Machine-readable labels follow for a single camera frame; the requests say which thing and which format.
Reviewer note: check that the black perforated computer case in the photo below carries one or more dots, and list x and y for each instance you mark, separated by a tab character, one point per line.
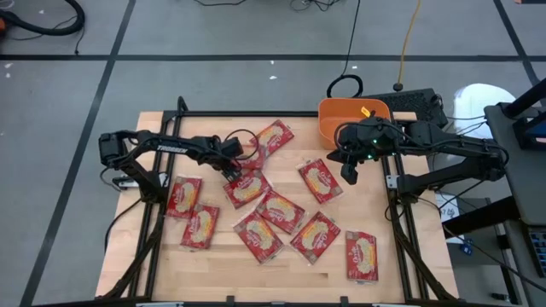
409	102

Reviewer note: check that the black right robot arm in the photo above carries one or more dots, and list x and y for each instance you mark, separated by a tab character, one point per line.
452	147

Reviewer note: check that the grey cart top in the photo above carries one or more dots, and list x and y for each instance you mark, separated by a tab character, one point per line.
524	179

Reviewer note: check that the white paper sheet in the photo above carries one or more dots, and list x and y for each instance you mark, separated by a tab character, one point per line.
448	211

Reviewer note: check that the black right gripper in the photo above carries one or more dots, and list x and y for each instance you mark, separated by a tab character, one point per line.
362	140

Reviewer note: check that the black aluminium table frame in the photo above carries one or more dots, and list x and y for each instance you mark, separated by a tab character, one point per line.
239	114

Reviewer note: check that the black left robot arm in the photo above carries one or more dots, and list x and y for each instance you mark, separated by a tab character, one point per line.
170	148

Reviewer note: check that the black device with blue screen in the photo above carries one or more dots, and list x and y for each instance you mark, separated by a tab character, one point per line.
524	132

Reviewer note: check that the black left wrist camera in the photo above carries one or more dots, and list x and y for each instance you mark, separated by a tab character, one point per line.
234	147

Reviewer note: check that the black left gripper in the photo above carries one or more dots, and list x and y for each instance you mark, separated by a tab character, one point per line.
215	153

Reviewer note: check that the dark keyboard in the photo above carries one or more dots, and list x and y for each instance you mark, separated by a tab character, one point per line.
539	251

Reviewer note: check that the orange plastic basket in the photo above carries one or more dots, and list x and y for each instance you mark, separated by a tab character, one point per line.
341	111

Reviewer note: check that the black slanted pole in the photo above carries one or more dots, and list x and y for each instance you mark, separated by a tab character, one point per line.
529	96

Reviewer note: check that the white round object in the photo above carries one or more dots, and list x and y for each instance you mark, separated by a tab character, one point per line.
482	102

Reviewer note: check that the black desk leg frame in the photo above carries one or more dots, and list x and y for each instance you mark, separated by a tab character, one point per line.
478	219

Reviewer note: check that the small blue tag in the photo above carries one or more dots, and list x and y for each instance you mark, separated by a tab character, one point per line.
467	247

